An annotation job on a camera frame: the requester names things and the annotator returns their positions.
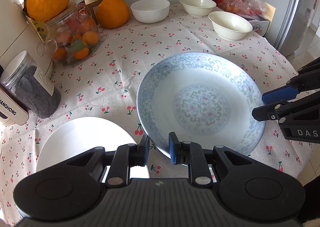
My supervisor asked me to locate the glass jar of small oranges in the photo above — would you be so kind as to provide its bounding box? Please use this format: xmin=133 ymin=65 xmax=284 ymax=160
xmin=37 ymin=2 xmax=100 ymax=68

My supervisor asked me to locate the white and black device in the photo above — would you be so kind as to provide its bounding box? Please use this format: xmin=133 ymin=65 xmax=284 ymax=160
xmin=0 ymin=85 xmax=31 ymax=126

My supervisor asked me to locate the tall white appliance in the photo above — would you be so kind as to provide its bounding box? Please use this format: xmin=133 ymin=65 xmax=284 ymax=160
xmin=0 ymin=0 xmax=54 ymax=80

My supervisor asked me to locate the plain white plate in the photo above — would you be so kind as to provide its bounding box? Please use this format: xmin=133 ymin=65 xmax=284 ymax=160
xmin=36 ymin=116 xmax=150 ymax=184

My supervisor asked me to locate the cream white bowl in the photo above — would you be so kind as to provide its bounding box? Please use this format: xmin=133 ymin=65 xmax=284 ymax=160
xmin=179 ymin=0 xmax=217 ymax=17

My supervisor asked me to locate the blue and white carton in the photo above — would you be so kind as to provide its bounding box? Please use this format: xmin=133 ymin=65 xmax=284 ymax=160
xmin=244 ymin=2 xmax=273 ymax=39

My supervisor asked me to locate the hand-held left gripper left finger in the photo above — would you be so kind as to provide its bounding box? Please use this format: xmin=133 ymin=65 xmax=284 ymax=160
xmin=66 ymin=134 xmax=150 ymax=188

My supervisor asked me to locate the clear jar of dark contents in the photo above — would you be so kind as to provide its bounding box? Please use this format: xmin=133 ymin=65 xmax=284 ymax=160
xmin=0 ymin=50 xmax=61 ymax=119

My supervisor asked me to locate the grey refrigerator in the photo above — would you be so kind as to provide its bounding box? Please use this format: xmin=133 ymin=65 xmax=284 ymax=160
xmin=246 ymin=0 xmax=317 ymax=58

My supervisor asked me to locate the blue patterned plate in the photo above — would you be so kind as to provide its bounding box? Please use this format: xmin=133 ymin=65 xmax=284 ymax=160
xmin=136 ymin=52 xmax=266 ymax=165

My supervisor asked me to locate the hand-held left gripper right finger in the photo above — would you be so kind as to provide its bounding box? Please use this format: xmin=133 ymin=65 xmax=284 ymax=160
xmin=169 ymin=132 xmax=252 ymax=185

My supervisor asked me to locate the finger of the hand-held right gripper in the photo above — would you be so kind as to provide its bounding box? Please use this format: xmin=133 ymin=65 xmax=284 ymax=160
xmin=262 ymin=57 xmax=320 ymax=105
xmin=252 ymin=92 xmax=320 ymax=122

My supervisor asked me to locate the cherry print tablecloth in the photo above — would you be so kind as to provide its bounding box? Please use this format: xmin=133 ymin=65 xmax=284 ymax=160
xmin=0 ymin=2 xmax=304 ymax=225

